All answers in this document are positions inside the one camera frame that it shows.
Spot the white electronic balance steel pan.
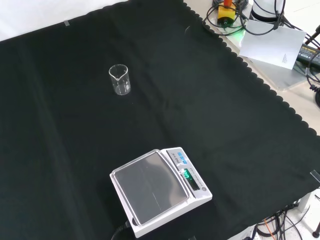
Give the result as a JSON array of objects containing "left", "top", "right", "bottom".
[{"left": 109, "top": 146, "right": 213, "bottom": 239}]

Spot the black power adapter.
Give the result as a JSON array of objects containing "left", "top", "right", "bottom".
[{"left": 295, "top": 43, "right": 320, "bottom": 69}]

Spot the yellow stop button box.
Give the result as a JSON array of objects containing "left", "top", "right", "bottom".
[{"left": 217, "top": 0, "right": 237, "bottom": 27}]

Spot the thick black cable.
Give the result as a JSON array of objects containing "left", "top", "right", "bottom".
[{"left": 273, "top": 0, "right": 320, "bottom": 51}]

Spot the pale white board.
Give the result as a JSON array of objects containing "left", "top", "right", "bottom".
[{"left": 239, "top": 19, "right": 307, "bottom": 70}]

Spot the black tripod foot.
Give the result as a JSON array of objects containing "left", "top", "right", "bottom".
[{"left": 311, "top": 219, "right": 320, "bottom": 238}]

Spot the orange cable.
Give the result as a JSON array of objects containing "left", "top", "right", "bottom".
[{"left": 264, "top": 218, "right": 274, "bottom": 237}]

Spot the black bench cloth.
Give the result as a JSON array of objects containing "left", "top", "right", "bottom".
[{"left": 0, "top": 0, "right": 320, "bottom": 240}]

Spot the small clear glass beaker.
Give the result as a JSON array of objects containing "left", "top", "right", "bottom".
[{"left": 108, "top": 63, "right": 132, "bottom": 96}]

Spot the black balance power cable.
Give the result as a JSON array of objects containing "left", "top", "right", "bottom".
[{"left": 111, "top": 221, "right": 132, "bottom": 240}]

